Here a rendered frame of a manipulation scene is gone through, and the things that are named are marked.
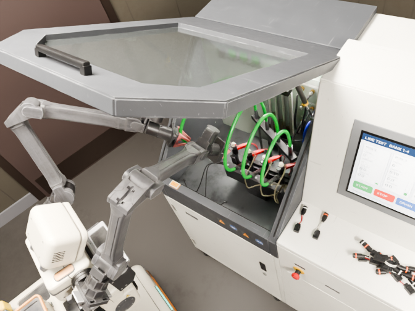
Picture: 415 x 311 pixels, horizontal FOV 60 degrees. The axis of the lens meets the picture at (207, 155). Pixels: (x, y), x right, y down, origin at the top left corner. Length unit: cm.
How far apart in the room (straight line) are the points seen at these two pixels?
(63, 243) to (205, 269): 142
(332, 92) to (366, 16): 44
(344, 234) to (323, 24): 82
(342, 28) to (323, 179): 58
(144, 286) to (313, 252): 120
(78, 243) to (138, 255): 143
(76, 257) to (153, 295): 97
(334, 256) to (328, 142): 45
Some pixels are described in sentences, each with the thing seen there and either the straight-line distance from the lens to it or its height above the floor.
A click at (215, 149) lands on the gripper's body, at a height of 122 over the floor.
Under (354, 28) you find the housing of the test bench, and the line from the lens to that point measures 153.
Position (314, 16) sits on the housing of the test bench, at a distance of 160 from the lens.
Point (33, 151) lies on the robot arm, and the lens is 154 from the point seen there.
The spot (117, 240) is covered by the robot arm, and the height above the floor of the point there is 141.
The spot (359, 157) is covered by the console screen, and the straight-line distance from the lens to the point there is 134.
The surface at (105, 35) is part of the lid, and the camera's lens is 131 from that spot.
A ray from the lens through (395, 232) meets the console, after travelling 152.
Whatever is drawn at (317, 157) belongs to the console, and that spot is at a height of 124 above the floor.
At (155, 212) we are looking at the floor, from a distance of 290.
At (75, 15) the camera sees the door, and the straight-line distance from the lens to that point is 279.
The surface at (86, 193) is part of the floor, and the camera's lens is 329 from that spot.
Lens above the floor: 238
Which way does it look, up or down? 51 degrees down
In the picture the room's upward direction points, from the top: 20 degrees counter-clockwise
